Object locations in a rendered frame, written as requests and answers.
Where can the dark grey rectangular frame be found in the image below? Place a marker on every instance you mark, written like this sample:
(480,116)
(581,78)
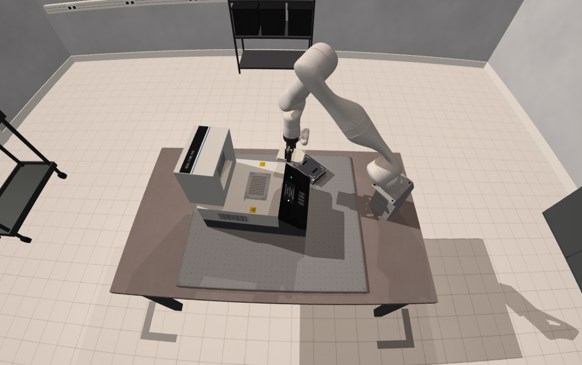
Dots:
(311,168)

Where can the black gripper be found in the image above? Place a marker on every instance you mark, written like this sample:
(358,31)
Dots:
(290,145)

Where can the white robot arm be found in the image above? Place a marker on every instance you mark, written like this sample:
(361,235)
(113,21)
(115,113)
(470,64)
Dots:
(312,70)

